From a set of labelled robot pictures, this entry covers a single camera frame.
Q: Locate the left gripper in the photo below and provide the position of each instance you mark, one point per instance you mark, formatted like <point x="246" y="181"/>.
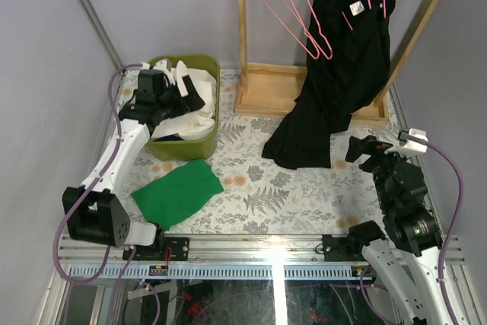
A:
<point x="179" y="97"/>

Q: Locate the white shirt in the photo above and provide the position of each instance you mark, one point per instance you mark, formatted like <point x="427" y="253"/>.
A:
<point x="199" y="93"/>

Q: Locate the olive green plastic basket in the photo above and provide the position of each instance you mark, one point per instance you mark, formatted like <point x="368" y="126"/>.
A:
<point x="189" y="150"/>

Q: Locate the wooden clothes rack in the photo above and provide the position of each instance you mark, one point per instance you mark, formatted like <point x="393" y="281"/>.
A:
<point x="269" y="90"/>

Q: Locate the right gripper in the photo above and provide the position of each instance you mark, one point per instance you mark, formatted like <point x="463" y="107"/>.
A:
<point x="356" y="146"/>

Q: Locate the blue plaid shirt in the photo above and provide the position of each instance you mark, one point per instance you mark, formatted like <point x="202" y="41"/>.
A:
<point x="169" y="138"/>

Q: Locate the pink hanger of white shirt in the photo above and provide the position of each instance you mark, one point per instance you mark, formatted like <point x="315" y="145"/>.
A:
<point x="318" y="49"/>

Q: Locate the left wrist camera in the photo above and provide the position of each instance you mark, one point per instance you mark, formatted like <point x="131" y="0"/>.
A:
<point x="163" y="75"/>

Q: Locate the floral table mat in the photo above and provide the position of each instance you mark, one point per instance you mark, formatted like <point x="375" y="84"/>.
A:
<point x="259" y="197"/>

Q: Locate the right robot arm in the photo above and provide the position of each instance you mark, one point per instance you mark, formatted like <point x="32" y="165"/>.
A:
<point x="407" y="250"/>

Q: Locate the aluminium rail frame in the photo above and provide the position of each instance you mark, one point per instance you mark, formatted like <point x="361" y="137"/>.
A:
<point x="228" y="256"/>

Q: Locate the green cloth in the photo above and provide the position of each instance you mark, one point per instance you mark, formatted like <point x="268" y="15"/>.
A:
<point x="173" y="198"/>

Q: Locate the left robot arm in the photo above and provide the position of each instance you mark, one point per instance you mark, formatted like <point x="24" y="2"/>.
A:
<point x="93" y="211"/>

